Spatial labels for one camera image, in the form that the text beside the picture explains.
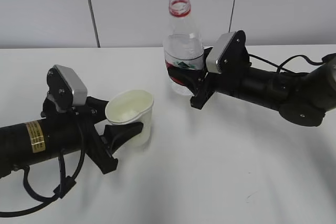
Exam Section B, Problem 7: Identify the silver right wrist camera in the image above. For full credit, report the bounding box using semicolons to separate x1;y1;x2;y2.
205;30;249;74

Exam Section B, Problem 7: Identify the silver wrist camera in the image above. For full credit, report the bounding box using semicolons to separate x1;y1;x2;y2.
47;65;88;113
205;30;249;74

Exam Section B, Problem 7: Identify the black camera cable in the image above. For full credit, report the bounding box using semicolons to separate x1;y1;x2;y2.
0;113;85;216
248;53;326;74

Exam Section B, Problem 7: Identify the white paper cup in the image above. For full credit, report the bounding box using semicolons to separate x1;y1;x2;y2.
105;90;154;147

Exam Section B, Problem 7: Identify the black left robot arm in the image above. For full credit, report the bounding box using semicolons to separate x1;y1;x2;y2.
1;97;143;177

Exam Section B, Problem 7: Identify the Nongfu Spring water bottle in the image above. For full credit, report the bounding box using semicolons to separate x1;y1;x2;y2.
163;0;205;96

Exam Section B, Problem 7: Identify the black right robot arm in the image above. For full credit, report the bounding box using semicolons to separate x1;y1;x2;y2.
167;48;335;127

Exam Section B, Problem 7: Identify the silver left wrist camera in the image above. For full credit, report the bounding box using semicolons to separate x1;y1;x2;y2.
47;65;88;113

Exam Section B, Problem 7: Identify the black right camera cable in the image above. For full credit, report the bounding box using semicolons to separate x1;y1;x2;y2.
248;53;326;74

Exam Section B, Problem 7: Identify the black left camera cable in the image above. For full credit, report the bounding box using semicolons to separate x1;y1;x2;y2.
0;113;85;216

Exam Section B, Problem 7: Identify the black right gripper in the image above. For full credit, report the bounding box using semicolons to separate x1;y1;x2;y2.
166;47;224;109

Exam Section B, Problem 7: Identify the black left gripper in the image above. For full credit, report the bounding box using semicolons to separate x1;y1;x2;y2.
41;97;143;174

